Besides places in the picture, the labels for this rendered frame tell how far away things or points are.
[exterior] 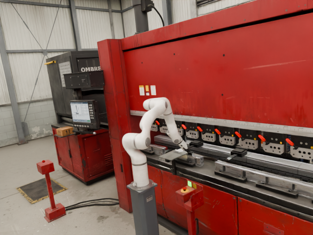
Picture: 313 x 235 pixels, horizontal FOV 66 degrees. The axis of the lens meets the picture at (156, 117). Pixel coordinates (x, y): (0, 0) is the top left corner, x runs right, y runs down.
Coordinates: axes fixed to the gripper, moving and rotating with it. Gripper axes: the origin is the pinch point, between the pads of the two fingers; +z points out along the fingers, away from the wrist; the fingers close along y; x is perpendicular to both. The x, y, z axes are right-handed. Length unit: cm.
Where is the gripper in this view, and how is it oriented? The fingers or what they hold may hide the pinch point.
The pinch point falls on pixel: (187, 150)
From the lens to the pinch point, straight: 252.6
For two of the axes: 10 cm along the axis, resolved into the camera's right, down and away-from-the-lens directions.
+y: -0.5, -5.1, 8.6
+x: -7.9, 5.4, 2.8
